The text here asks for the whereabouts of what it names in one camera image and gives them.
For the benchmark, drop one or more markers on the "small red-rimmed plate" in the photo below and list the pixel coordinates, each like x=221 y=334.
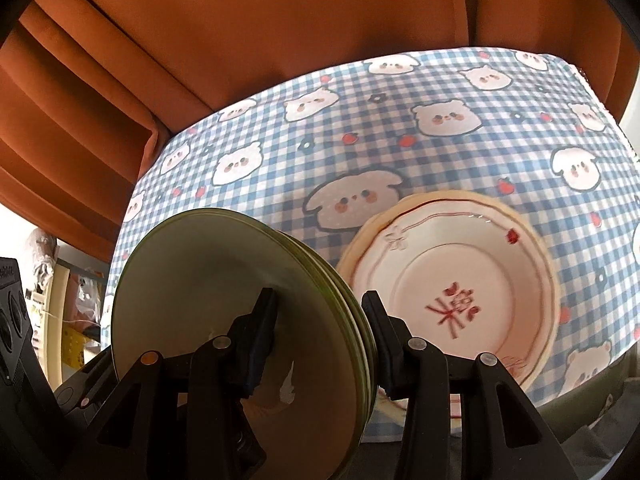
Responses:
x=450 y=285

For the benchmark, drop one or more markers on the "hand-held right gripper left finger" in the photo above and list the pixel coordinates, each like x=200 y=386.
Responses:
x=260 y=340

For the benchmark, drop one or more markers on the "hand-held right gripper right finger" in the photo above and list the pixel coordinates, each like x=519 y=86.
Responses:
x=375 y=340

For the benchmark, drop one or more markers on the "grey pink cloth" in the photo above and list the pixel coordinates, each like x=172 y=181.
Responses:
x=42 y=250

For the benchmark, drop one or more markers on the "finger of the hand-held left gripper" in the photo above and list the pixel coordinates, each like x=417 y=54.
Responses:
x=85 y=395

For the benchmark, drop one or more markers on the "rust orange curtain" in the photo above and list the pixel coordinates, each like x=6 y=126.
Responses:
x=250 y=35

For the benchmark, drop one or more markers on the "yellow plastic crate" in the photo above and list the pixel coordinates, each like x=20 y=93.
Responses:
x=75 y=350

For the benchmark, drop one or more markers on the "large yellow floral plate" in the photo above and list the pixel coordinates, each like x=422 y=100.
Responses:
x=344 y=264

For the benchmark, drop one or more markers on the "blue checked printed tablecloth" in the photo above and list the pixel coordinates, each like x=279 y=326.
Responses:
x=450 y=160

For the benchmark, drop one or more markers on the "wooden shelf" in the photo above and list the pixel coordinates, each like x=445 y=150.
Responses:
x=59 y=310

